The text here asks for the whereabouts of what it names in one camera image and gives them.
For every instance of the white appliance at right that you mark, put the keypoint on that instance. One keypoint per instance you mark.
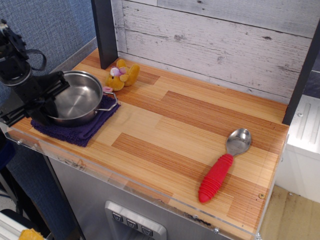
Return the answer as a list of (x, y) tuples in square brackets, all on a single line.
[(299, 167)]

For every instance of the dark right vertical post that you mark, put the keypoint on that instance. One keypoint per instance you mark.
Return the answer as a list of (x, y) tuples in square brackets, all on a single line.
[(303, 77)]

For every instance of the stainless steel two-handled pan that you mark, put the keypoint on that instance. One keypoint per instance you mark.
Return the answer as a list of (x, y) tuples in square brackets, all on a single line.
[(82, 100)]

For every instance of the clear acrylic front guard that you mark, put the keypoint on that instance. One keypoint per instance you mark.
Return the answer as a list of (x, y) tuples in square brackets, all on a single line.
[(152, 172)]

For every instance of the yellow object bottom left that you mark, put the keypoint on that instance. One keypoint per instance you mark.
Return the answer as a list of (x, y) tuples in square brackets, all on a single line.
[(30, 234)]

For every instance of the dark vertical post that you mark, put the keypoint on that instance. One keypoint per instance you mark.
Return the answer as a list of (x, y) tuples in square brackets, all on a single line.
[(105, 32), (303, 77)]

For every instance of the silver dispenser button panel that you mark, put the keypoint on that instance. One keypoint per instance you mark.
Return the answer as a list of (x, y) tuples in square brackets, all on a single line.
[(126, 224)]

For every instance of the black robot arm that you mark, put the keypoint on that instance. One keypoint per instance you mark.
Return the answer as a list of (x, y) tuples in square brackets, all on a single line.
[(13, 53)]

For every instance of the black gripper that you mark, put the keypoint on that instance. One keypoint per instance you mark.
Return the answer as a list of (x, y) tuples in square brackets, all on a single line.
[(31, 96)]

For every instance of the yellow plush toy animal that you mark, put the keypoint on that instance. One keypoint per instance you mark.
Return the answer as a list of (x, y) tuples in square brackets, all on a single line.
[(121, 76)]

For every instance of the stainless steel cabinet front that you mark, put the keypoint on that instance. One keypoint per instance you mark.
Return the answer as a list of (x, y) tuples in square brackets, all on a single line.
[(87, 195)]

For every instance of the red-handled metal spoon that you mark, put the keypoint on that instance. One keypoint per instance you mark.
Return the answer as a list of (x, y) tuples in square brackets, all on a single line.
[(237, 143)]

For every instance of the dark left vertical post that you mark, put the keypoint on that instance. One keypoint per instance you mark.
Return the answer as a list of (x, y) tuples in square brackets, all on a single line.
[(105, 32)]

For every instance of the folded purple cloth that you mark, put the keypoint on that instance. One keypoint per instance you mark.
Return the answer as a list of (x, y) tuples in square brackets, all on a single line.
[(78, 135)]

